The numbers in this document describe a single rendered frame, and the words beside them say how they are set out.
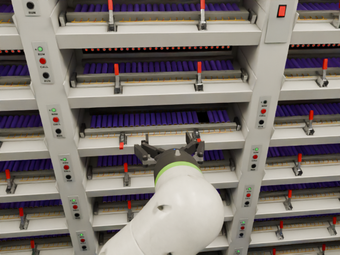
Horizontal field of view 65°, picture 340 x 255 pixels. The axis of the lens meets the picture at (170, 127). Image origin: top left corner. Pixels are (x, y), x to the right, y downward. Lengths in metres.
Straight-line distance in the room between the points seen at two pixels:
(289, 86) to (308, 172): 0.42
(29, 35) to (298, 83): 0.87
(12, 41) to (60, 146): 0.36
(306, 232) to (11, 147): 1.35
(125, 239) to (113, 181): 0.69
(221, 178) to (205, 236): 0.74
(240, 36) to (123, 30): 0.35
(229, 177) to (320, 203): 0.48
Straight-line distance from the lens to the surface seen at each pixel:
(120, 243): 0.43
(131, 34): 0.83
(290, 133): 1.11
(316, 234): 1.57
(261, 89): 0.95
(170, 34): 0.83
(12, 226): 1.34
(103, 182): 1.10
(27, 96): 0.96
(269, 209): 1.32
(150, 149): 0.64
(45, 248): 1.44
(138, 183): 1.08
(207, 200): 0.38
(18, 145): 1.08
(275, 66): 0.95
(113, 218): 1.23
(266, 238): 1.46
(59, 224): 1.27
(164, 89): 0.90
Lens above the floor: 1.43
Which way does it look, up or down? 28 degrees down
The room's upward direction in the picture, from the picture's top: straight up
